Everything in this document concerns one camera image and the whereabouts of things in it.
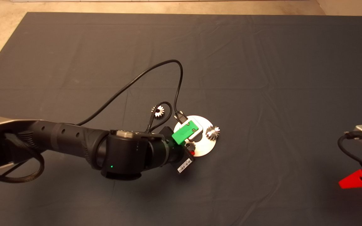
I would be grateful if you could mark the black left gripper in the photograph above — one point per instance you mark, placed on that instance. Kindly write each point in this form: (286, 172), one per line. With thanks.
(179, 158)

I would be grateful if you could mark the small steel planetary gear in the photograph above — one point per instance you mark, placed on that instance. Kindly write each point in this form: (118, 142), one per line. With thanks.
(212, 133)
(189, 145)
(161, 113)

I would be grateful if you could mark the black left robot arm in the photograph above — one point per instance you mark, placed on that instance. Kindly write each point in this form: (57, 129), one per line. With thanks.
(71, 138)

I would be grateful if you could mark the round metal carrier plate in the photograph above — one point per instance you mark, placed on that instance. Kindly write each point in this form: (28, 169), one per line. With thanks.
(207, 147)

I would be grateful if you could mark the dark grey table cloth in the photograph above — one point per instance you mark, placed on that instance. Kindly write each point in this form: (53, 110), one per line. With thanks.
(262, 78)

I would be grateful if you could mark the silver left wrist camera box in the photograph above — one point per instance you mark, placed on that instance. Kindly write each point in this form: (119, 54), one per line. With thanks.
(200, 131)

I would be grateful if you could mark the green left camera mount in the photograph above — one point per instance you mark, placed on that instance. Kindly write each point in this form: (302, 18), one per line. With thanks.
(183, 132)

